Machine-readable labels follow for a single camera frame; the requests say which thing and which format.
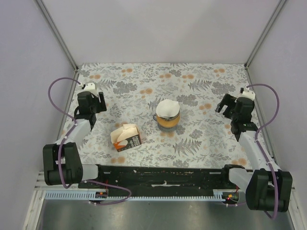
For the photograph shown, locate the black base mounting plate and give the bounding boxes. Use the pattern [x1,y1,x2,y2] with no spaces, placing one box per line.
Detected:
[95,164,243,195]

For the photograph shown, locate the white slotted cable duct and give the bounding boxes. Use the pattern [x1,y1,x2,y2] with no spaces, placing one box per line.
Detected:
[45,190,240,202]

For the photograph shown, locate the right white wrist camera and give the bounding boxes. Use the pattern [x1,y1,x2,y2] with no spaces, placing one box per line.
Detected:
[237,88,256,101]

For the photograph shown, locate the tan wooden dripper collar ring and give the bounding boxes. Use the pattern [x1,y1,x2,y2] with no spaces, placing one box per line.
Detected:
[156,116,180,128]

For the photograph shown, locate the clear ribbed glass dripper cone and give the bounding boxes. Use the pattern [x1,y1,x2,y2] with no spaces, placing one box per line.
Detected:
[156,109,180,121]

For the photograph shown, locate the floral patterned table mat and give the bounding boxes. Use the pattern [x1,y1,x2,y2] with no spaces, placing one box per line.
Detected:
[78,63,251,169]

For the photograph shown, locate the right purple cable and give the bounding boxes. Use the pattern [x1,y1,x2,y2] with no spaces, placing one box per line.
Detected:
[224,83,281,220]

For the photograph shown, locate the cream paper coffee filter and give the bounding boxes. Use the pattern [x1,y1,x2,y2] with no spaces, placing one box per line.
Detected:
[156,99,180,109]

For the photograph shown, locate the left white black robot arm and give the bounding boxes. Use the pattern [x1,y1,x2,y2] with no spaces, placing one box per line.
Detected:
[43,91,107,188]

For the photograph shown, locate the clear glass coffee server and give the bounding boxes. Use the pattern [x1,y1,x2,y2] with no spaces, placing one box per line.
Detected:
[153,114,180,132]

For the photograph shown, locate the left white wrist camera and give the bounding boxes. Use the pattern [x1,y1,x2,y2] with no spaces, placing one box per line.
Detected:
[82,82,98,97]

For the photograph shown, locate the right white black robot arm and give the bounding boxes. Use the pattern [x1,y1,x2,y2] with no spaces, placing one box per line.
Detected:
[216,94,293,213]

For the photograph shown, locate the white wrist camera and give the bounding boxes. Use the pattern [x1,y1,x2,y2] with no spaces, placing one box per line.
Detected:
[237,88,256,101]
[82,82,98,97]

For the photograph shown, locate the orange black coffee filter box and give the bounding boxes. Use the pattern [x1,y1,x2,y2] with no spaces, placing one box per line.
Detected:
[110,124,142,152]

